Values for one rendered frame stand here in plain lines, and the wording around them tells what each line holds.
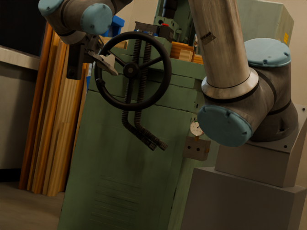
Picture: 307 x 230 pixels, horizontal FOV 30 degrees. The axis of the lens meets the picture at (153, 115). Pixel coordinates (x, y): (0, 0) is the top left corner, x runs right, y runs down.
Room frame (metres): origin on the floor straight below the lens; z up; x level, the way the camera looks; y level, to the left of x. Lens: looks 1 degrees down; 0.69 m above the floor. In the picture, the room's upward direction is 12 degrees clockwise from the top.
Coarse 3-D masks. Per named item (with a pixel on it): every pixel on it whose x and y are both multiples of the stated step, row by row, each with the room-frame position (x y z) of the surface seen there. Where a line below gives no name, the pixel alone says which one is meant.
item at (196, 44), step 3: (195, 33) 2.46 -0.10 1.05; (195, 36) 2.45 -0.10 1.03; (195, 39) 2.44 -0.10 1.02; (195, 42) 2.44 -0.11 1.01; (195, 45) 2.45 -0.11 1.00; (198, 45) 2.45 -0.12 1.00; (195, 48) 2.45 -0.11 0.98; (198, 48) 2.46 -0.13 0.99; (195, 51) 2.46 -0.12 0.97; (198, 51) 2.47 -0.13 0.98
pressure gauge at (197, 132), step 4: (196, 120) 2.12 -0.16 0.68; (192, 124) 2.13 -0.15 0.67; (196, 124) 2.12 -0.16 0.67; (192, 128) 2.13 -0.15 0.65; (196, 128) 2.12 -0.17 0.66; (200, 128) 2.12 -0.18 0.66; (192, 132) 2.13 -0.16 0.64; (196, 132) 2.12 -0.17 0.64; (200, 132) 2.12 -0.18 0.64; (196, 136) 2.14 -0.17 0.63; (196, 140) 2.14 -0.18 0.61
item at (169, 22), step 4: (156, 20) 2.36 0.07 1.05; (164, 20) 2.35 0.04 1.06; (168, 20) 2.35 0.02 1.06; (172, 20) 2.35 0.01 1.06; (156, 24) 2.36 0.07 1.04; (168, 24) 2.35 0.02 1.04; (172, 24) 2.36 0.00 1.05; (176, 24) 2.43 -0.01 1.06; (172, 28) 2.37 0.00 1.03; (176, 28) 2.44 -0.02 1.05; (176, 36) 2.47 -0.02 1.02; (172, 40) 2.48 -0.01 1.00
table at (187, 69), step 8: (112, 48) 2.28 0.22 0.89; (120, 48) 2.27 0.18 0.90; (120, 56) 2.17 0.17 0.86; (128, 56) 2.16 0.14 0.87; (160, 64) 2.13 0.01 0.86; (176, 64) 2.22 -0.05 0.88; (184, 64) 2.21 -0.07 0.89; (192, 64) 2.20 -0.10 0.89; (200, 64) 2.19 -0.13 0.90; (176, 72) 2.21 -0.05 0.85; (184, 72) 2.21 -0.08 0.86; (192, 72) 2.20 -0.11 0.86; (200, 72) 2.19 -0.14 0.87; (200, 80) 2.24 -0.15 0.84
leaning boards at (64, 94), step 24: (48, 24) 3.70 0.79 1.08; (48, 48) 3.74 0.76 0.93; (48, 72) 3.72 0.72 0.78; (48, 96) 3.71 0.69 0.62; (72, 96) 3.80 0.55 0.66; (48, 120) 3.65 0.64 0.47; (72, 120) 3.91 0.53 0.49; (48, 144) 3.69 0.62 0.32; (72, 144) 4.06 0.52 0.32; (24, 168) 3.68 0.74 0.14; (48, 168) 3.68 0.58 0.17; (48, 192) 3.65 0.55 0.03
